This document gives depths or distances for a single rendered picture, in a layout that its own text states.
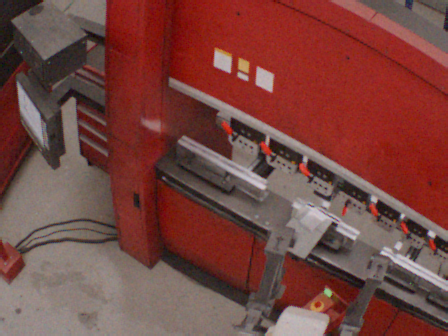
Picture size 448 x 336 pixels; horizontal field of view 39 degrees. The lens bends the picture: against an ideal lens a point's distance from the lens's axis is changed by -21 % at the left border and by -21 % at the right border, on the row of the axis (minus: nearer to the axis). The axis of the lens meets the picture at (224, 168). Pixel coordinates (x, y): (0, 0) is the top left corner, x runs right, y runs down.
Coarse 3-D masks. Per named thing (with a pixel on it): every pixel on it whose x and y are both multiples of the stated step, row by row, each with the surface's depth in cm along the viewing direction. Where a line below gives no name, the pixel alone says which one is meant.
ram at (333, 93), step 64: (192, 0) 307; (256, 0) 285; (192, 64) 338; (256, 64) 313; (320, 64) 290; (384, 64) 265; (256, 128) 341; (320, 128) 315; (384, 128) 289; (384, 192) 313
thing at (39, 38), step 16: (48, 0) 315; (32, 16) 306; (48, 16) 305; (64, 16) 304; (16, 32) 307; (32, 32) 296; (48, 32) 295; (64, 32) 295; (80, 32) 294; (16, 48) 317; (32, 48) 293; (48, 48) 287; (64, 48) 287; (80, 48) 296; (32, 64) 300; (48, 64) 286; (64, 64) 294; (80, 64) 303; (48, 80) 293
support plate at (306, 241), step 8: (304, 208) 358; (296, 216) 354; (304, 216) 354; (288, 224) 351; (296, 224) 351; (320, 224) 351; (328, 224) 352; (304, 232) 348; (312, 232) 348; (320, 232) 348; (304, 240) 345; (312, 240) 345; (288, 248) 342; (296, 248) 342; (304, 248) 342; (304, 256) 339
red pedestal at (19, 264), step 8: (0, 208) 382; (0, 240) 407; (0, 248) 411; (8, 248) 431; (0, 256) 424; (8, 256) 425; (16, 256) 427; (0, 264) 421; (8, 264) 422; (16, 264) 427; (24, 264) 436; (0, 272) 428; (8, 272) 420; (16, 272) 430; (8, 280) 425
